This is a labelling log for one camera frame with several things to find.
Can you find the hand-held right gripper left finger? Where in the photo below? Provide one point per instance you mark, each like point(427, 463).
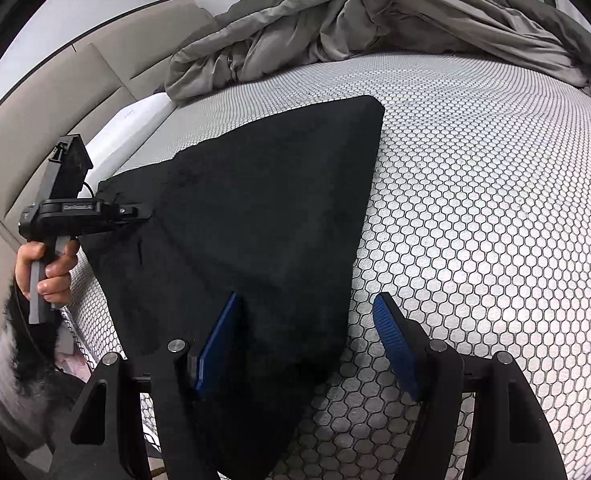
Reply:
point(218, 345)

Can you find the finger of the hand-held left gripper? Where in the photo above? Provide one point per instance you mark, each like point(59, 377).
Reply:
point(130, 211)

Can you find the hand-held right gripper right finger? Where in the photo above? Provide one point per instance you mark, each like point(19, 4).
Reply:
point(398, 345)

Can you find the black pants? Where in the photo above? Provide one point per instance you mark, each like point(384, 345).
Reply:
point(255, 200)

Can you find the person's left forearm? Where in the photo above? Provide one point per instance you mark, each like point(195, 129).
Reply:
point(30, 360)

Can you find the person's left hand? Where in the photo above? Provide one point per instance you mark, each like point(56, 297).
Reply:
point(57, 277)

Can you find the white pillow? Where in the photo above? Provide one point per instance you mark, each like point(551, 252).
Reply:
point(135, 125)

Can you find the beige padded headboard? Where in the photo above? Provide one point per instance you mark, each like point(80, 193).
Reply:
point(50, 100)

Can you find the pink cloth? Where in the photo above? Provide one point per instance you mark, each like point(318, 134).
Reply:
point(77, 365)

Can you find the bed with honeycomb cover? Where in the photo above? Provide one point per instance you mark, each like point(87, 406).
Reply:
point(475, 210)

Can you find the grey duvet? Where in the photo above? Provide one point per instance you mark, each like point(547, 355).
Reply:
point(375, 20)

